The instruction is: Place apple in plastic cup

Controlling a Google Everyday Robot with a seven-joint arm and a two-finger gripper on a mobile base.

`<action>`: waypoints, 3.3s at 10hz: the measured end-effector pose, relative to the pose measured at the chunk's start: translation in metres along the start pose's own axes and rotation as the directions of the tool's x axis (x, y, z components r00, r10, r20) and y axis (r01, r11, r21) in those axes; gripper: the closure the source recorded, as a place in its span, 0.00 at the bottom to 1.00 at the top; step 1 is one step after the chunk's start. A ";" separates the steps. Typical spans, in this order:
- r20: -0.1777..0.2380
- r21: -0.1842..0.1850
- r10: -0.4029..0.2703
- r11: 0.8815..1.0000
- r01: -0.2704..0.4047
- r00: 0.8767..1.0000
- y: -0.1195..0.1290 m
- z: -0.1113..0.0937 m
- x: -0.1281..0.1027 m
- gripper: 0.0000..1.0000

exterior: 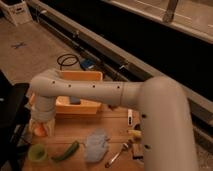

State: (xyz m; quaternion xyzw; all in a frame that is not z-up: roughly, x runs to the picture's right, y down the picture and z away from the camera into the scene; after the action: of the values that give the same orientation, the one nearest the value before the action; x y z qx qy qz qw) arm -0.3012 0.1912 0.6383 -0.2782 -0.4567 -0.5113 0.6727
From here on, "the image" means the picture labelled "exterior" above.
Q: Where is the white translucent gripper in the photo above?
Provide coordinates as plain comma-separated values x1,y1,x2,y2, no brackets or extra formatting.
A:
29,118,55,137

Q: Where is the yellow plastic bin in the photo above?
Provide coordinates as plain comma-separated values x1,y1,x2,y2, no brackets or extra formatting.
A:
30,69,102,120

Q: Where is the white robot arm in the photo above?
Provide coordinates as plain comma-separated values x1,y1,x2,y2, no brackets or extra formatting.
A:
30,69,199,171

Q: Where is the metal fork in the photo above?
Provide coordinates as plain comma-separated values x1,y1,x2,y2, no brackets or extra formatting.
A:
105,140,132,168

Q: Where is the white cardboard box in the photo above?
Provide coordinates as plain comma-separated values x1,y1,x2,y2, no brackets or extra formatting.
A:
0,0,32,26

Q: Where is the green chili pepper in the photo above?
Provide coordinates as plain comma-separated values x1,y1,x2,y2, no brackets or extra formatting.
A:
52,141,79,162

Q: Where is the blue box on floor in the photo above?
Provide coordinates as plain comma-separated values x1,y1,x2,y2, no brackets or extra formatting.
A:
80,59,94,70

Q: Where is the dark grape bunch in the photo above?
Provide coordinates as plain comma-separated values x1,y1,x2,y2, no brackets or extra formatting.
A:
108,105,118,110

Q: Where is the black coiled cable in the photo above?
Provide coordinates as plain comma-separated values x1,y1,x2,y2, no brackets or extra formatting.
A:
56,53,81,71

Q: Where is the orange red apple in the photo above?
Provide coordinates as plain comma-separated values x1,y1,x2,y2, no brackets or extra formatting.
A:
34,126,47,137

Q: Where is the blue grey cloth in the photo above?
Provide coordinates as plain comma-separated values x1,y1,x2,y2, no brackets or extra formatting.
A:
84,129,109,163

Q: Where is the blue sponge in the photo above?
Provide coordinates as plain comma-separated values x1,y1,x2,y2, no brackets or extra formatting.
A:
69,97,81,105

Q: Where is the black chair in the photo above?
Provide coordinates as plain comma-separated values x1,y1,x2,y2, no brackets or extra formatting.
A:
0,70,30,171

